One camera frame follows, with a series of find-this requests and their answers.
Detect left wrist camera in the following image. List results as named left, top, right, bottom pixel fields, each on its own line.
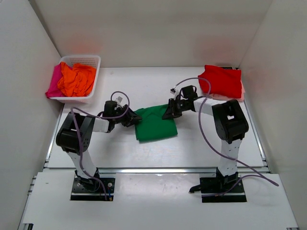
left=115, top=96, right=123, bottom=107

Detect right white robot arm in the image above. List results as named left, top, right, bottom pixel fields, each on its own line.
left=162, top=85, right=249, bottom=192

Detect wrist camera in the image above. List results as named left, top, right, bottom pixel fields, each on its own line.
left=170, top=87, right=181, bottom=101
left=115, top=96, right=123, bottom=107

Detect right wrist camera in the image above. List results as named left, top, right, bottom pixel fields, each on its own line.
left=170, top=87, right=181, bottom=101

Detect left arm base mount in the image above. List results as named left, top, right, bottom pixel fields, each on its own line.
left=70, top=170, right=116, bottom=202

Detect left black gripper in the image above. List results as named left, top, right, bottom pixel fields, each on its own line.
left=113, top=104, right=142, bottom=127

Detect orange t shirt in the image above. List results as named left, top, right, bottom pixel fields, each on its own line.
left=57, top=62, right=96, bottom=97

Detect purple cable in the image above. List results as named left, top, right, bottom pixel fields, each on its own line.
left=71, top=91, right=130, bottom=201
left=172, top=77, right=280, bottom=198

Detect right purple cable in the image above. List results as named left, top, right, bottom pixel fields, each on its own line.
left=172, top=77, right=280, bottom=198

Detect white plastic basket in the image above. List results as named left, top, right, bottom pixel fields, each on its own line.
left=50, top=54, right=101, bottom=104

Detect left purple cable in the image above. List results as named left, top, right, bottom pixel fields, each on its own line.
left=71, top=91, right=130, bottom=201

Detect green t shirt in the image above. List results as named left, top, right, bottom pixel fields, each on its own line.
left=135, top=104, right=177, bottom=142

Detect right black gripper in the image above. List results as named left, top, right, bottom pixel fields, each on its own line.
left=163, top=98, right=189, bottom=120

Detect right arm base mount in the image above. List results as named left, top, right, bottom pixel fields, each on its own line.
left=189, top=169, right=247, bottom=203

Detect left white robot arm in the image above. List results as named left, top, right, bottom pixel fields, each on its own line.
left=56, top=101, right=142, bottom=191

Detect pink folded t shirt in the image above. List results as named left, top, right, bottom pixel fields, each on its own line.
left=208, top=82, right=247, bottom=103

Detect magenta t shirt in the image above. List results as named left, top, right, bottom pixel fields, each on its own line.
left=45, top=64, right=64, bottom=98

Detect red folded t shirt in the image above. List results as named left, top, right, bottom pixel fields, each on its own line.
left=198, top=65, right=243, bottom=99

